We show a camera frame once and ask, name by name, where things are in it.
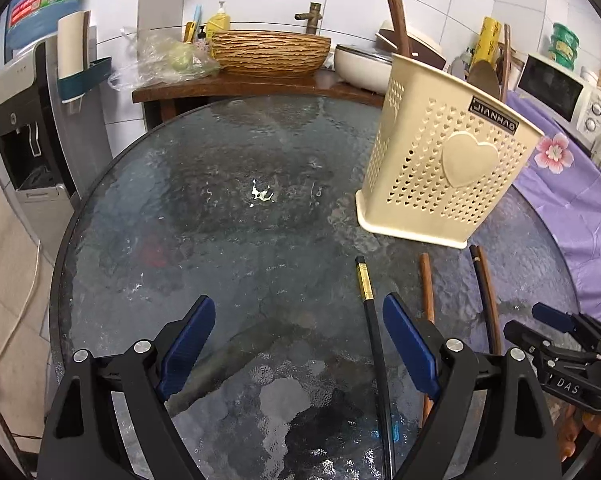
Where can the paper cup stack holder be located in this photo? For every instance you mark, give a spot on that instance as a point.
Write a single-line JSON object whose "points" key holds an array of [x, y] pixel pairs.
{"points": [[77, 72]]}

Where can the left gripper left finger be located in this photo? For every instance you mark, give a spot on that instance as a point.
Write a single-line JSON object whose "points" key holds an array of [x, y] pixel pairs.
{"points": [[82, 440]]}

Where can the dark wooden side table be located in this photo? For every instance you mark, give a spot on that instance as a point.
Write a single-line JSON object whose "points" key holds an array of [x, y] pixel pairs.
{"points": [[163, 102]]}

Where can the purple floral cloth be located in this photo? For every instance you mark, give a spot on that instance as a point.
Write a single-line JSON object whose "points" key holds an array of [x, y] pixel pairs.
{"points": [[563, 186]]}

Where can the woven brown basin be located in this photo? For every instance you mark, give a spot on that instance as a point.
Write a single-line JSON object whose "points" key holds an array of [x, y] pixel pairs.
{"points": [[269, 52]]}

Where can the black thin-band chopstick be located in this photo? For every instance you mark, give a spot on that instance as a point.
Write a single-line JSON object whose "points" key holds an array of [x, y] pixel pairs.
{"points": [[483, 294]]}

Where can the bamboo style faucet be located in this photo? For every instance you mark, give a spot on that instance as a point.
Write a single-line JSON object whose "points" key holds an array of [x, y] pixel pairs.
{"points": [[312, 18]]}

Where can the yellow soap dispenser bottle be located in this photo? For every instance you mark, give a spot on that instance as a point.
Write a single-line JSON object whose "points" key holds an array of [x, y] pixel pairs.
{"points": [[218, 22]]}

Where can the green cup stack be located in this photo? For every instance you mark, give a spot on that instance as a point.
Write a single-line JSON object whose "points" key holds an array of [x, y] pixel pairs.
{"points": [[564, 46]]}

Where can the grey water dispenser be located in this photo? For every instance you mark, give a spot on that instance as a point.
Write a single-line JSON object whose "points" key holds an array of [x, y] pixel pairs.
{"points": [[51, 151]]}

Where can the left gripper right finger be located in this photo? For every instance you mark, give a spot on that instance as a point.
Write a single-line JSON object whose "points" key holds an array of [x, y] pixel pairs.
{"points": [[498, 397]]}

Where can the cream frying pan with lid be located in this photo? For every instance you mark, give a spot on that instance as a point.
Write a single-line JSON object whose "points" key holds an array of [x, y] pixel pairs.
{"points": [[364, 69]]}

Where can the brown wooden chopstick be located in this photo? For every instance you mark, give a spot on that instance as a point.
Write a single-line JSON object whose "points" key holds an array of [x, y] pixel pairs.
{"points": [[429, 313], [397, 16], [489, 299], [506, 61]]}

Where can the cream plastic utensil holder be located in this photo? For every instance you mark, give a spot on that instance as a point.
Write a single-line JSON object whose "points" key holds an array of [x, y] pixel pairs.
{"points": [[444, 155]]}

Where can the blue water jug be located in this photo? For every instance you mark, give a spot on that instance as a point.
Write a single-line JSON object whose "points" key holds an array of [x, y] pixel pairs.
{"points": [[29, 20]]}

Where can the yellow foil roll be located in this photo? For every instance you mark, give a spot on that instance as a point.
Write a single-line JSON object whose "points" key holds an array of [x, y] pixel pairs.
{"points": [[487, 46]]}

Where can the black gold-band chopstick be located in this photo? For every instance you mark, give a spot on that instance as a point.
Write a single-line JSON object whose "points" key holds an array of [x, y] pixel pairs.
{"points": [[383, 398]]}

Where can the brown white rice cooker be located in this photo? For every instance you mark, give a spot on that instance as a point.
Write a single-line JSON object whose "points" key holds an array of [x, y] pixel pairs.
{"points": [[423, 48]]}

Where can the wooden spoon in holder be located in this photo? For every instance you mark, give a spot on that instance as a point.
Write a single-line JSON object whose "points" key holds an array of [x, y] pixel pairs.
{"points": [[483, 76]]}

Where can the white microwave oven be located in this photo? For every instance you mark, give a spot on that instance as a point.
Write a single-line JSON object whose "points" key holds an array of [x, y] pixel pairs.
{"points": [[567, 98]]}

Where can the clear plastic bag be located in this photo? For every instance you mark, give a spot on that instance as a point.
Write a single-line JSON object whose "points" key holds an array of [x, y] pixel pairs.
{"points": [[162, 59]]}

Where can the person's right hand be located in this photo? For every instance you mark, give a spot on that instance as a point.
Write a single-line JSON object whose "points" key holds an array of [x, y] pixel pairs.
{"points": [[574, 421]]}

